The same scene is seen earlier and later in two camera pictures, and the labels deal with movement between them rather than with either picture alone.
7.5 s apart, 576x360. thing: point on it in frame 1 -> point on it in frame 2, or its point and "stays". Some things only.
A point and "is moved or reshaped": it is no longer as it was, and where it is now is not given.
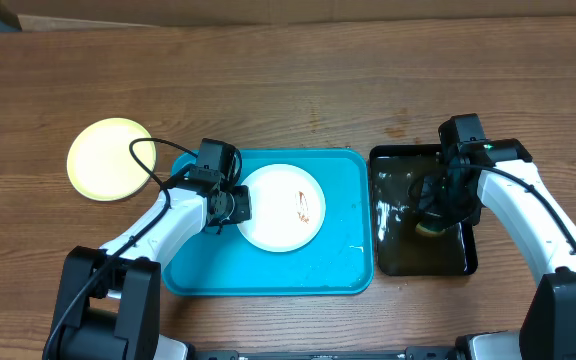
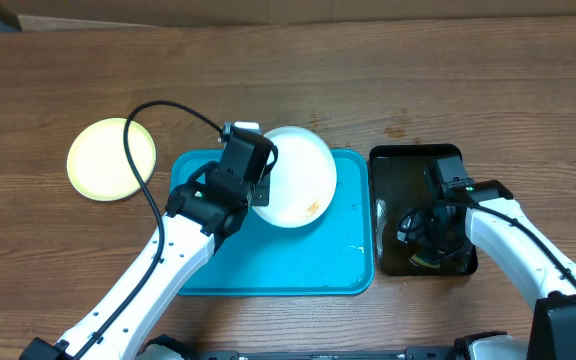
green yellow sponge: (432, 233) is moved or reshaped
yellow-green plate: (100, 163) stays
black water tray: (400, 249) stays
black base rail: (412, 353) stays
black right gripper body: (452, 200) -> (431, 231)
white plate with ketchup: (288, 208) is moved or reshaped
